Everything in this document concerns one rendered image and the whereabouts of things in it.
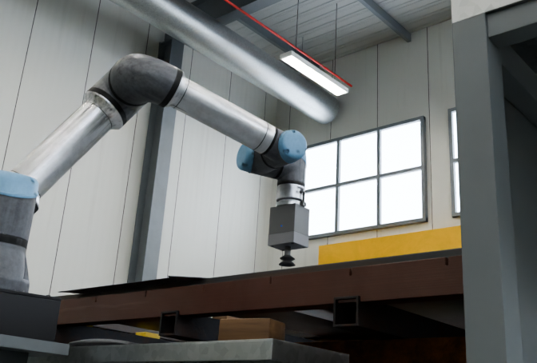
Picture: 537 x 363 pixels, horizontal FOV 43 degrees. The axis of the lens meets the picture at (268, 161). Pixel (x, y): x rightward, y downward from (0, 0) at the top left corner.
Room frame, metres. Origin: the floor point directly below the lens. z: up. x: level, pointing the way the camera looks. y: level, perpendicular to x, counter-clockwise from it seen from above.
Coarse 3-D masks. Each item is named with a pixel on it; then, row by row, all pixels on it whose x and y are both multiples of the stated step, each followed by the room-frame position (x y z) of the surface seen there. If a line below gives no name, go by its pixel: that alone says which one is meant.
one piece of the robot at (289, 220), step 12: (276, 204) 1.72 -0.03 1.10; (288, 204) 1.69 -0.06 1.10; (300, 204) 1.70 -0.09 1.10; (276, 216) 1.72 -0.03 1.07; (288, 216) 1.69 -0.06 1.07; (300, 216) 1.70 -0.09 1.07; (276, 228) 1.72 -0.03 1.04; (288, 228) 1.69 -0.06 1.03; (300, 228) 1.70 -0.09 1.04; (276, 240) 1.71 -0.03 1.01; (288, 240) 1.69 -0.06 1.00; (300, 240) 1.70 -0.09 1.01; (288, 252) 1.72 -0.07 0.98
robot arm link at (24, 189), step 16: (0, 176) 1.23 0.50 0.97; (16, 176) 1.24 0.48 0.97; (0, 192) 1.23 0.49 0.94; (16, 192) 1.24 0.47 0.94; (32, 192) 1.27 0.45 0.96; (0, 208) 1.23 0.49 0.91; (16, 208) 1.25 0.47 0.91; (32, 208) 1.29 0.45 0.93; (0, 224) 1.24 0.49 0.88; (16, 224) 1.26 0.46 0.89
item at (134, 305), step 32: (192, 288) 1.44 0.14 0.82; (224, 288) 1.38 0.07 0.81; (256, 288) 1.32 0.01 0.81; (288, 288) 1.27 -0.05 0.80; (320, 288) 1.22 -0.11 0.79; (352, 288) 1.17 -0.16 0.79; (384, 288) 1.13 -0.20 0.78; (416, 288) 1.09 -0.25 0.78; (448, 288) 1.06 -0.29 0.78; (64, 320) 1.73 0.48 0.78; (96, 320) 1.64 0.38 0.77; (128, 320) 1.58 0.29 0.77; (160, 320) 1.55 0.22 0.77
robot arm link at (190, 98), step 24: (120, 72) 1.37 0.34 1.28; (144, 72) 1.36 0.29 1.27; (168, 72) 1.36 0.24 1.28; (120, 96) 1.41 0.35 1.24; (144, 96) 1.39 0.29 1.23; (168, 96) 1.39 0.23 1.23; (192, 96) 1.41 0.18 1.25; (216, 96) 1.44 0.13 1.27; (216, 120) 1.45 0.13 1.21; (240, 120) 1.47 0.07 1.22; (264, 144) 1.51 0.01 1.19; (288, 144) 1.51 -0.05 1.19
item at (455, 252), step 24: (336, 264) 1.25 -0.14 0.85; (360, 264) 1.22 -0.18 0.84; (144, 288) 1.61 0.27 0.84; (288, 312) 1.64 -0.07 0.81; (312, 312) 1.67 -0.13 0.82; (432, 312) 1.51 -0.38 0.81; (456, 312) 1.49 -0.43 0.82; (312, 336) 2.07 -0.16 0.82; (336, 336) 2.02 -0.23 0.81; (360, 336) 1.98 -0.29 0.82
